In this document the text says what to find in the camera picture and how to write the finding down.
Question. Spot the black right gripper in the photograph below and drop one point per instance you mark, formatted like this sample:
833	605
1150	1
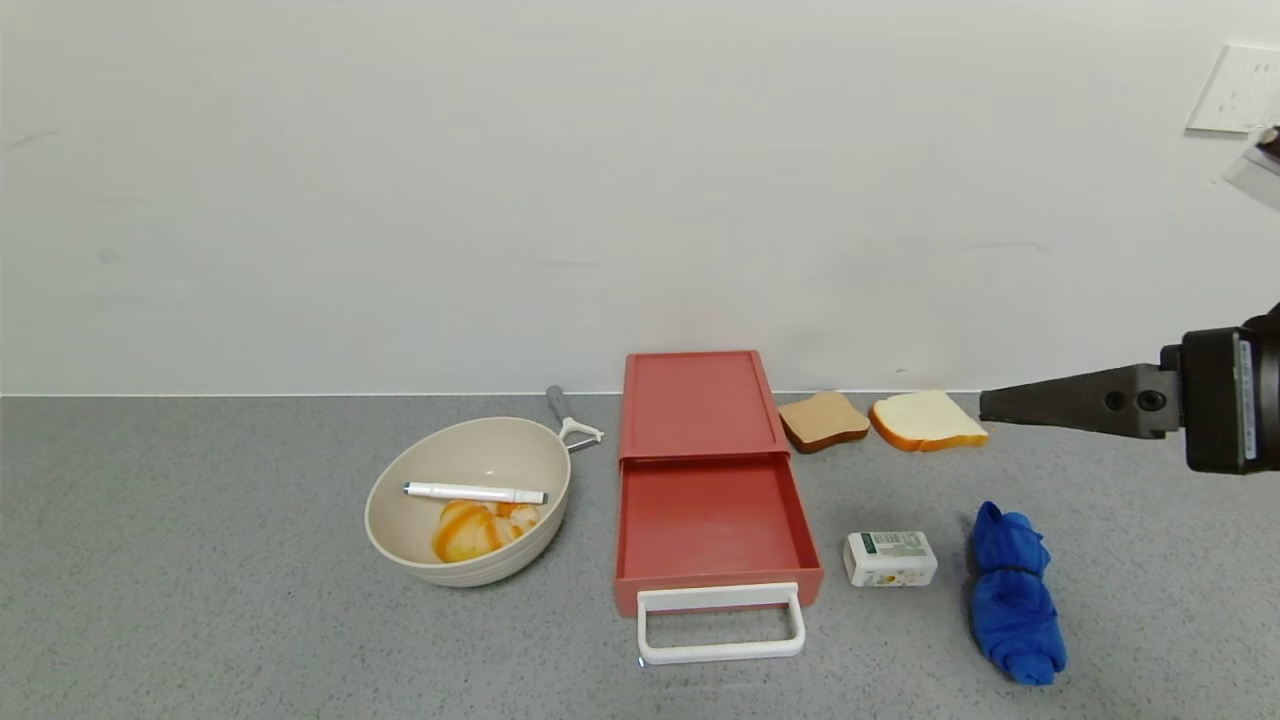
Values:
1228	400

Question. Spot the white bread slice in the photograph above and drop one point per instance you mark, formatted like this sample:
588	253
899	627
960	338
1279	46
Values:
925	418

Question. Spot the blue crumpled cloth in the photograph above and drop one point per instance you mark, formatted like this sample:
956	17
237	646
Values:
1012	600

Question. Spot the small white printed box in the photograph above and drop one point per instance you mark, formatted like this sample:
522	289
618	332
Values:
890	560

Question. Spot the brown toast slice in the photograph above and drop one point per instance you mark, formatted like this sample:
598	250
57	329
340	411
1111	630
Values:
822	422

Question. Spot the white marker pen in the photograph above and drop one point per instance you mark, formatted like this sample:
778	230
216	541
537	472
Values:
470	492

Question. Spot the beige ribbed bowl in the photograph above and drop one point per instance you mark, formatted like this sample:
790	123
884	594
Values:
480	575

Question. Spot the orange striped bread roll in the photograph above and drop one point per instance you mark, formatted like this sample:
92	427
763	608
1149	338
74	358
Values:
465	535

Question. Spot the white wall socket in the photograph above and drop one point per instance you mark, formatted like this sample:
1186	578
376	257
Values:
1230	90

